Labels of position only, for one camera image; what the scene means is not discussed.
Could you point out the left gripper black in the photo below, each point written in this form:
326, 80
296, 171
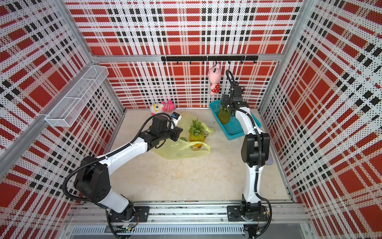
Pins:
177, 131

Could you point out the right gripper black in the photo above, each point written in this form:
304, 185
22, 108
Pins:
225, 99

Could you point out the pineapple green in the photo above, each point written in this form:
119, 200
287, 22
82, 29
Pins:
224, 115

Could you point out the yellow-green plastic bag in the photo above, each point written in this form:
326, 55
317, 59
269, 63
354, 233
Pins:
183, 148

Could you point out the pineapple front yellow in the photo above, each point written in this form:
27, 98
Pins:
197, 132

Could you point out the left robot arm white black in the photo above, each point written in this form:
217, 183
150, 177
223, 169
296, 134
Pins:
90, 182

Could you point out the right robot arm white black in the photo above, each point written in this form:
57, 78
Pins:
255, 148

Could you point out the pink striped plush toy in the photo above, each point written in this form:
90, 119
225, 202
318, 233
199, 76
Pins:
162, 107

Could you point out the teal plastic basket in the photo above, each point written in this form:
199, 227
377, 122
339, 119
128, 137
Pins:
232, 129

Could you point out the pink hanging plush toy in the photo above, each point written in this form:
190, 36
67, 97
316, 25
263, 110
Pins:
214, 76

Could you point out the grey oval object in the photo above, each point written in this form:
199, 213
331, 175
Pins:
270, 160

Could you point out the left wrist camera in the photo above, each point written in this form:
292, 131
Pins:
176, 116

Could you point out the black hook rail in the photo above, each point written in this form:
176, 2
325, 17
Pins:
208, 58

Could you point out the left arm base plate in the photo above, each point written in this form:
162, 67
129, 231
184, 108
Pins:
131, 214

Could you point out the white wire mesh shelf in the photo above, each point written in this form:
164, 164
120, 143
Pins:
66, 112

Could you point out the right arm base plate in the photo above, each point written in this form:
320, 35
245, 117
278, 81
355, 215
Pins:
236, 214

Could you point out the aluminium mounting rail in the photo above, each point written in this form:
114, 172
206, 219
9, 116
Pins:
215, 212

